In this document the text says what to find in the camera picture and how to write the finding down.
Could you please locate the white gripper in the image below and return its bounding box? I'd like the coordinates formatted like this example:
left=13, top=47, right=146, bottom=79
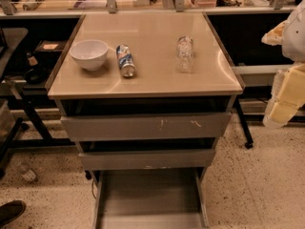
left=261, top=6, right=305, bottom=128

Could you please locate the clear plastic water bottle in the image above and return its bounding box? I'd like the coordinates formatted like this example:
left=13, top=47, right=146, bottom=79
left=176, top=36, right=193, bottom=73

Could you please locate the grey top drawer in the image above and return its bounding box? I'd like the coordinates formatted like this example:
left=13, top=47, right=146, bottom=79
left=61, top=113, right=232, bottom=141

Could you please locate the grey drawer cabinet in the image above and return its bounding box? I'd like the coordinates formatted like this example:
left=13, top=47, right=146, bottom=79
left=44, top=11, right=246, bottom=229

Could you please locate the grey middle drawer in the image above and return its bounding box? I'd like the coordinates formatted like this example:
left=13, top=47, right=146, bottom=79
left=79, top=149, right=215, bottom=170

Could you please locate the grey open bottom drawer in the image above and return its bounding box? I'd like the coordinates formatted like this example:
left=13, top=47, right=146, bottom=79
left=91, top=168, right=209, bottom=229

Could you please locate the plastic bottle on floor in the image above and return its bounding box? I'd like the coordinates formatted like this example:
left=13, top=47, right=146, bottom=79
left=19, top=163, right=36, bottom=182

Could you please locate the blue soda can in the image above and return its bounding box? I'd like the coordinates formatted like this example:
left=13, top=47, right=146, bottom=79
left=116, top=44, right=136, bottom=78

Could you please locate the white ceramic bowl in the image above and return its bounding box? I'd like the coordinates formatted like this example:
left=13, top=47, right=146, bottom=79
left=70, top=40, right=109, bottom=71

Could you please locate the dark shoe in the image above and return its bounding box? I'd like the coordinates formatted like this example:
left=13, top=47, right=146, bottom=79
left=0, top=200, right=26, bottom=226

